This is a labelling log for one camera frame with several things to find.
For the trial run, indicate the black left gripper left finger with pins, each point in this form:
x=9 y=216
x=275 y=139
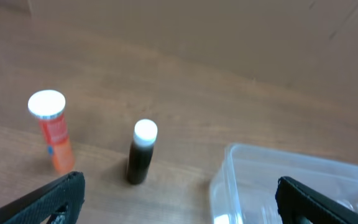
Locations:
x=59 y=201

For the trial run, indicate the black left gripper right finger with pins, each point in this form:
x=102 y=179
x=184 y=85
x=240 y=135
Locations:
x=298 y=203

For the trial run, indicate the orange tube with white cap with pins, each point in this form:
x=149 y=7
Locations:
x=48 y=106

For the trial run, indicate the dark bottle with white cap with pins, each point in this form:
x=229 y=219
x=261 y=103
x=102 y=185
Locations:
x=141 y=151

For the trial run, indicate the clear plastic container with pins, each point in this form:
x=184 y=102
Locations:
x=243 y=190

